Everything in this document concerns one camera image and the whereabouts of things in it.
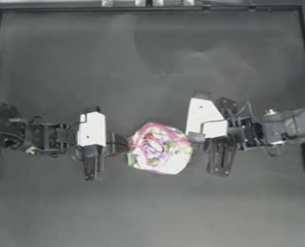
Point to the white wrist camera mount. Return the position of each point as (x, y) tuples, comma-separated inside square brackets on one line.
[(91, 128), (204, 115)]

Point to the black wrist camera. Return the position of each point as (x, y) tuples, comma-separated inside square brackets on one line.
[(195, 137), (77, 152)]

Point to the clear bag with pink zip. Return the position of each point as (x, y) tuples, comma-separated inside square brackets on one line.
[(159, 151)]

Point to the black table frame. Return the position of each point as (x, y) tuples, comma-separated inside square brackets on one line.
[(72, 7)]

